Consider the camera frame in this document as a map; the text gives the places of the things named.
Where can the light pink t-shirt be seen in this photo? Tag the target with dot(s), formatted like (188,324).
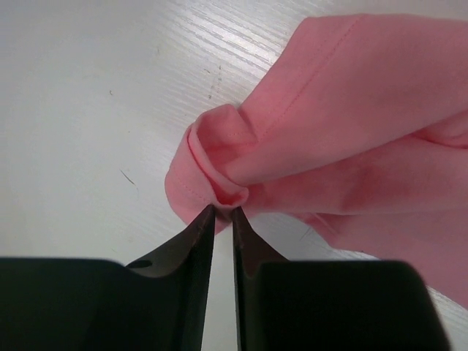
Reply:
(358,130)

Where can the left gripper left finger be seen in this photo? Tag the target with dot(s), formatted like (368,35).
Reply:
(157,302)

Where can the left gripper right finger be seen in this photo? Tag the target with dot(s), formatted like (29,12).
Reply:
(328,305)

